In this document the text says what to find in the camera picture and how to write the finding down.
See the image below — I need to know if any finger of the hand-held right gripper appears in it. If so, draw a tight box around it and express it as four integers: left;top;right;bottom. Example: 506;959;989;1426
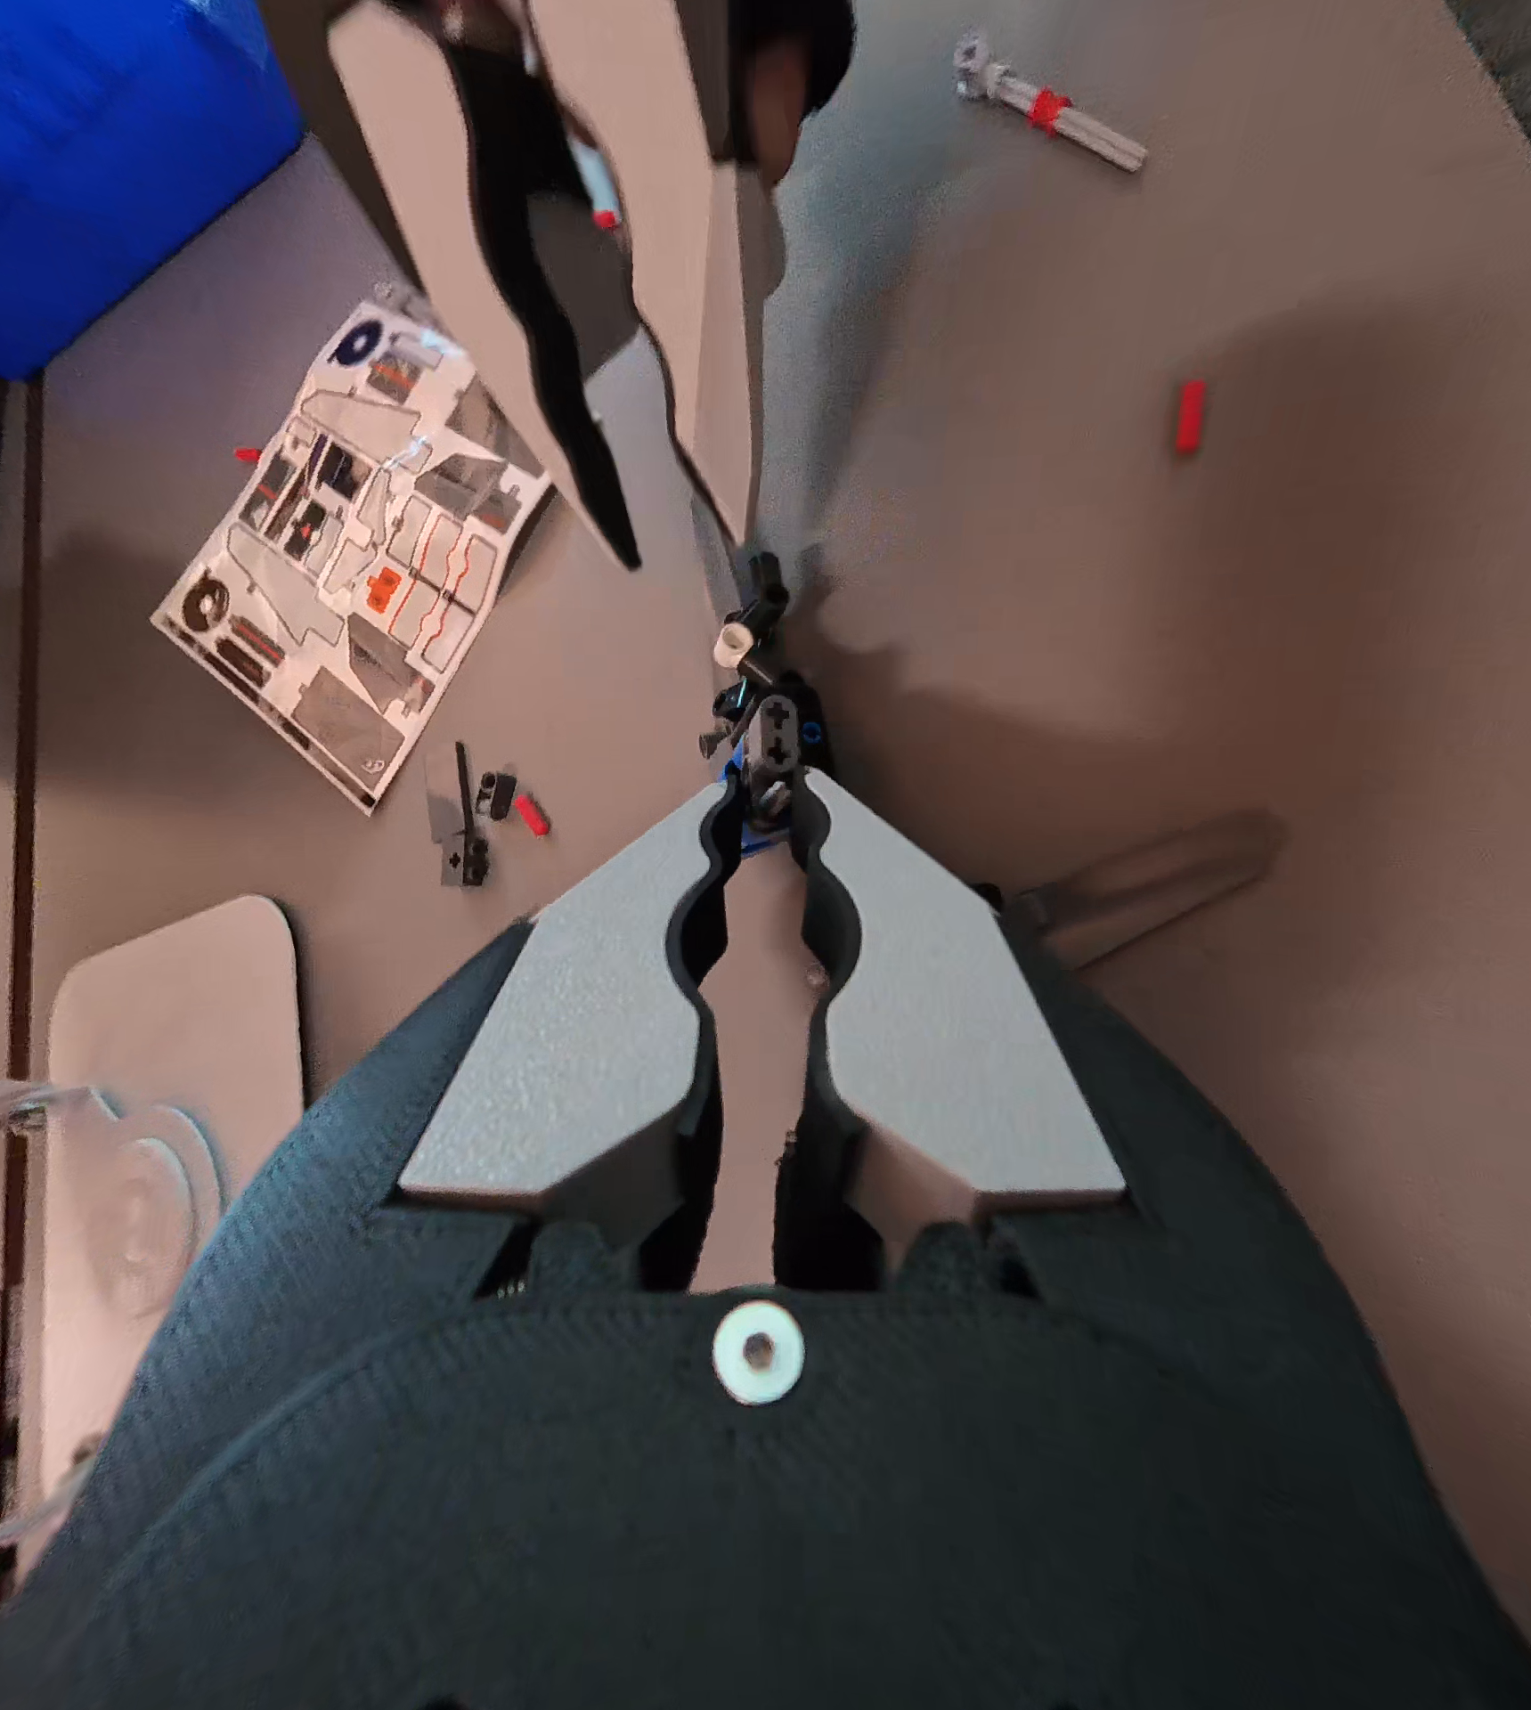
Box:
324;0;647;576
529;0;789;546

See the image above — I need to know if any grey lego blade assembly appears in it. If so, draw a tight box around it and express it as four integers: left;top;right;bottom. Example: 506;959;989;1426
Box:
980;806;1288;972

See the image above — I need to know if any silver monitor stand base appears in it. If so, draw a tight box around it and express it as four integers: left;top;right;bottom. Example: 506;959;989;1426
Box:
45;892;308;1470

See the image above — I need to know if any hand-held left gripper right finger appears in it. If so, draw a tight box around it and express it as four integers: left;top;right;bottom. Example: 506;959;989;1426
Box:
777;770;1133;1291

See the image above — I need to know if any person's right hand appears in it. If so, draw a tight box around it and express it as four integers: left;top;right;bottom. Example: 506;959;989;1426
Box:
739;31;823;184

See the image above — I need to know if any grey lego flat tile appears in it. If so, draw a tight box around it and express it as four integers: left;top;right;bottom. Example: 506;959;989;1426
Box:
424;740;476;856

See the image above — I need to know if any lego sticker sheet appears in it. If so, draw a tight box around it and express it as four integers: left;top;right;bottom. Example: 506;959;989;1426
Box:
152;298;559;817

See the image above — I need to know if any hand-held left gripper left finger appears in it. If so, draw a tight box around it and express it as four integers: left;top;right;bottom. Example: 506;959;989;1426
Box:
397;778;736;1291

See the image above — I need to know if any blue plastic box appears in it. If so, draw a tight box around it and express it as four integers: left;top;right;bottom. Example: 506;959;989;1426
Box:
0;0;308;384

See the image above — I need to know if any white lego axle red bush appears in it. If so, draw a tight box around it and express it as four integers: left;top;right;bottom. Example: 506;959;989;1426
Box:
953;31;1151;174

